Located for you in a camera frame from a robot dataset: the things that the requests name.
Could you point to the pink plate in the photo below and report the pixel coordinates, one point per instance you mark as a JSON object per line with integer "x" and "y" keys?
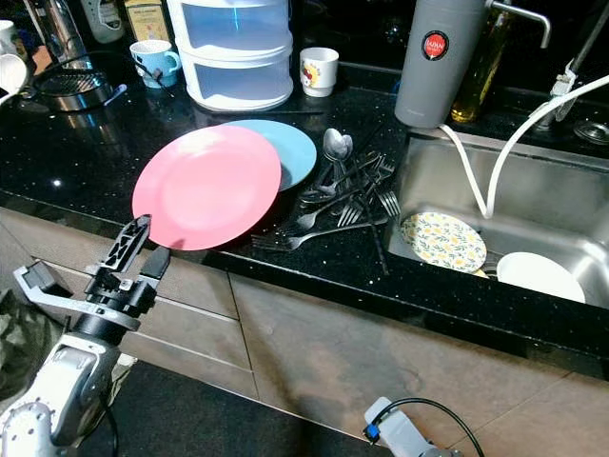
{"x": 209, "y": 186}

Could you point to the lemon print plate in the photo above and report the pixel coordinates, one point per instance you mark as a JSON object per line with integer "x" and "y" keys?
{"x": 442, "y": 241}

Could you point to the dark metal kitchen faucet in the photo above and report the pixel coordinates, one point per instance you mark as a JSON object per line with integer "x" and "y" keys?
{"x": 585, "y": 48}

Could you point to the olive camouflage cloth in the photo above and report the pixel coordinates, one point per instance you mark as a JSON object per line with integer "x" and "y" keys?
{"x": 19, "y": 343}

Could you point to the steel mesh strainer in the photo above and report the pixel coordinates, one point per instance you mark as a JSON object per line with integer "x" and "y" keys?
{"x": 76, "y": 86}

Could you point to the steel fork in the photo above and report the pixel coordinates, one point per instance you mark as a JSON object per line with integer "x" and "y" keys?
{"x": 328, "y": 231}
{"x": 348, "y": 214}
{"x": 388, "y": 203}

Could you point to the light blue plate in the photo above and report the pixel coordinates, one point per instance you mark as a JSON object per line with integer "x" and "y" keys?
{"x": 295, "y": 152}

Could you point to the blue mug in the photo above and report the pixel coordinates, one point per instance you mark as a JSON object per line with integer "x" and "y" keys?
{"x": 152, "y": 65}

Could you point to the white stacked plastic container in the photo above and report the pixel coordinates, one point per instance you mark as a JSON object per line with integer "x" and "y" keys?
{"x": 228, "y": 81}

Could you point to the brown base cabinet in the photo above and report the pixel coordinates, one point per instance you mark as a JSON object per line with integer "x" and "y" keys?
{"x": 343, "y": 343}

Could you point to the white round ladle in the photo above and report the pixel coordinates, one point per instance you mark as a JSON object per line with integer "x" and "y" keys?
{"x": 11, "y": 74}

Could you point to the steel spoon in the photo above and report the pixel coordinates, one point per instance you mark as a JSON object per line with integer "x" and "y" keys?
{"x": 335, "y": 143}

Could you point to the black chopstick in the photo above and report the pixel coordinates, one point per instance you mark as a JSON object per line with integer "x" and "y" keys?
{"x": 376, "y": 219}

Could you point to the yellow carton box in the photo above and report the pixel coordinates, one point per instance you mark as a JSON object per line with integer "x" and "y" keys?
{"x": 146, "y": 19}

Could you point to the steel jug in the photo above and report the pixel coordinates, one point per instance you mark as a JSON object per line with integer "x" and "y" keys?
{"x": 62, "y": 29}

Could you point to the white labelled bottle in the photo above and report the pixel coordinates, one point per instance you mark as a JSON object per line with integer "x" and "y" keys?
{"x": 100, "y": 19}

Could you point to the white printed cup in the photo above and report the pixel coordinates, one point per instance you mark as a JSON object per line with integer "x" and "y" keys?
{"x": 319, "y": 74}

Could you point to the grey water filter with spout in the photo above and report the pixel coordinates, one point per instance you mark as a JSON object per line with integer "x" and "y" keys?
{"x": 428, "y": 86}

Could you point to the yellow oil bottle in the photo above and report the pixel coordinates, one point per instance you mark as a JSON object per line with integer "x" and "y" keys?
{"x": 476, "y": 86}

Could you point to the white bowl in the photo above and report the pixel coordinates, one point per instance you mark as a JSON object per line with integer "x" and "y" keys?
{"x": 538, "y": 276}

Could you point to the stainless steel sink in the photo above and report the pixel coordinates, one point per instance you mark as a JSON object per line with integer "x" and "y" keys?
{"x": 552, "y": 190}

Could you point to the round metal drain cap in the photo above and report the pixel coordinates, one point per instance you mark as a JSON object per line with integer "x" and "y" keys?
{"x": 592, "y": 132}

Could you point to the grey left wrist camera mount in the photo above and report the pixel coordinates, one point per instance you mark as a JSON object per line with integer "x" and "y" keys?
{"x": 57, "y": 303}

